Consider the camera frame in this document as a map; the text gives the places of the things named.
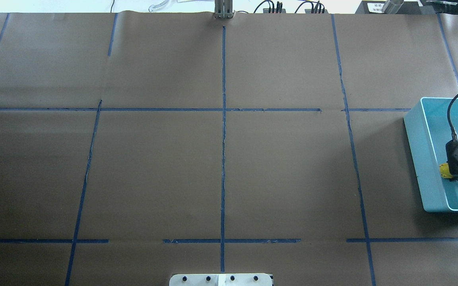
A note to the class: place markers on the yellow beetle toy car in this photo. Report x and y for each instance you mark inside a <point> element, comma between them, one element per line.
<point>445,171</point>

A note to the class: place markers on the light blue plastic bin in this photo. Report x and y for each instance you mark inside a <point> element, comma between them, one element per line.
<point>428,132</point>

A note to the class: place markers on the silver metal cylinder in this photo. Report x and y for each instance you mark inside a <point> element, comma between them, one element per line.
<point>392,6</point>

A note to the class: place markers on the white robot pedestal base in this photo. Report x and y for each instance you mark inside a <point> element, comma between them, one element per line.
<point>222,279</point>

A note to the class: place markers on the aluminium frame post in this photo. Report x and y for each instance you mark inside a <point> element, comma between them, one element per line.
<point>223,9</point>

